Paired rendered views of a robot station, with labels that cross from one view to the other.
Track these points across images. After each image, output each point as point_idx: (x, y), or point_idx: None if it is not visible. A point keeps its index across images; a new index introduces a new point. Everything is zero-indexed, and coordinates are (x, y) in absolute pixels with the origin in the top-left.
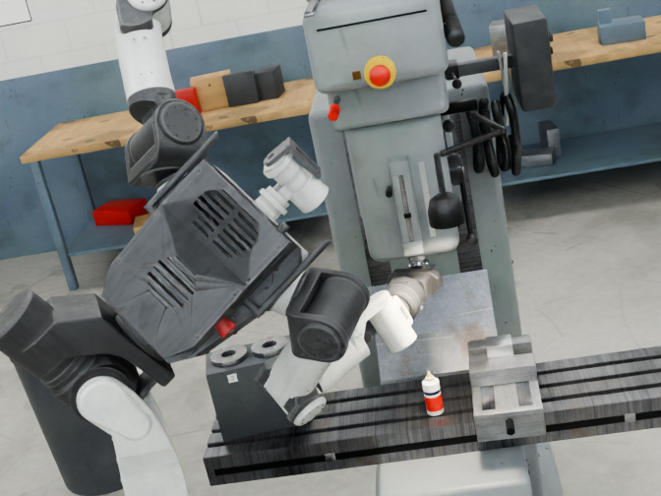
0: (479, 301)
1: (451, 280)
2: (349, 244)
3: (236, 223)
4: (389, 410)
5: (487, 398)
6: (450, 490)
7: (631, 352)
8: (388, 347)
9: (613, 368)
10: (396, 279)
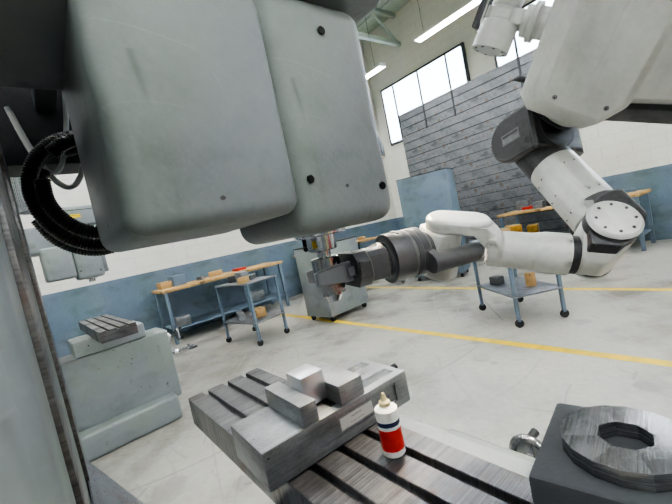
0: (131, 501)
1: (101, 496)
2: (65, 479)
3: (586, 15)
4: (436, 491)
5: (373, 378)
6: (459, 436)
7: (216, 414)
8: (457, 269)
9: (247, 409)
10: (388, 233)
